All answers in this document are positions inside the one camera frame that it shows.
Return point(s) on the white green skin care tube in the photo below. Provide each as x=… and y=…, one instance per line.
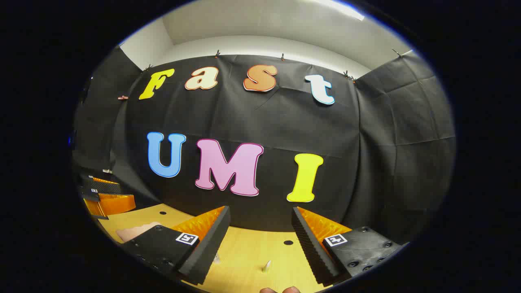
x=266, y=267

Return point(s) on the black backdrop cloth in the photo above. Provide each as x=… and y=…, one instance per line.
x=264, y=114

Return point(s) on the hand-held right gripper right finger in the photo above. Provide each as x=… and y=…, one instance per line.
x=309, y=244

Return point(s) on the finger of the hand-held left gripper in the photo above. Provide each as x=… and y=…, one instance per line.
x=116, y=203
x=103, y=187

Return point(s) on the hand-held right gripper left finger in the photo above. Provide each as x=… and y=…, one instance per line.
x=211, y=240

